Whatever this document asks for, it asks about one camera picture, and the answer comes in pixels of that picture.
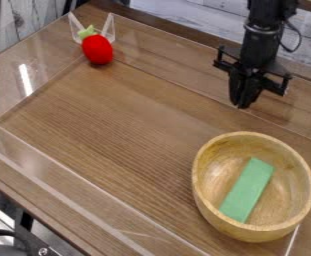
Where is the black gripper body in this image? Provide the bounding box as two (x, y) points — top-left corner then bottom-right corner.
(214, 21), (291, 96)

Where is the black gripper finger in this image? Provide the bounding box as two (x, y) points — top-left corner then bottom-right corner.
(239, 76), (263, 109)
(228, 68), (246, 106)

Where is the red plush strawberry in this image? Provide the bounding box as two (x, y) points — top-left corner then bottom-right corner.
(77, 25), (113, 65)

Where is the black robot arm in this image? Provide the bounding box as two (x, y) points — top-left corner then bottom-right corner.
(214, 0), (302, 109)

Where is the wooden bowl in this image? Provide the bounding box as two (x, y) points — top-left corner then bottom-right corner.
(191, 131), (311, 243)

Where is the green rectangular block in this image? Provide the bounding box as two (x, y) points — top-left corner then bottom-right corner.
(219, 158), (274, 223)

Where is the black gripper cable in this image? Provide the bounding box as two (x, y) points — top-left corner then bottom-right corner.
(279, 19), (305, 54)

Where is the clear acrylic wall panel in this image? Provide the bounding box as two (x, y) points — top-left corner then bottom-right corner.
(0, 127), (208, 256)

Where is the black table leg frame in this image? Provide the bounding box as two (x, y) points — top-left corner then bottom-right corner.
(15, 208), (80, 256)

